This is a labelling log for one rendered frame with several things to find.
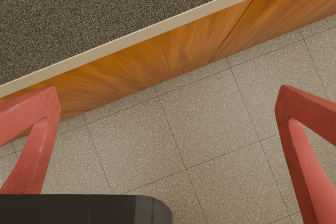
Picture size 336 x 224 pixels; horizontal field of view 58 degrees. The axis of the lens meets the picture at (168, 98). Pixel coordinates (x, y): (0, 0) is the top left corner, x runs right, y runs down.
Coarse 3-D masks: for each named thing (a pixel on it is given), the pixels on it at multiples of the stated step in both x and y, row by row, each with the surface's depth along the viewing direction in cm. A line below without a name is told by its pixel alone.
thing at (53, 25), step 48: (0, 0) 26; (48, 0) 26; (96, 0) 25; (144, 0) 25; (192, 0) 25; (240, 0) 28; (0, 48) 26; (48, 48) 25; (96, 48) 26; (0, 96) 29
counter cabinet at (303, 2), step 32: (256, 0) 44; (288, 0) 52; (320, 0) 65; (192, 32) 48; (224, 32) 59; (256, 32) 76; (288, 32) 107; (96, 64) 44; (128, 64) 53; (160, 64) 67; (192, 64) 90; (64, 96) 60; (96, 96) 78
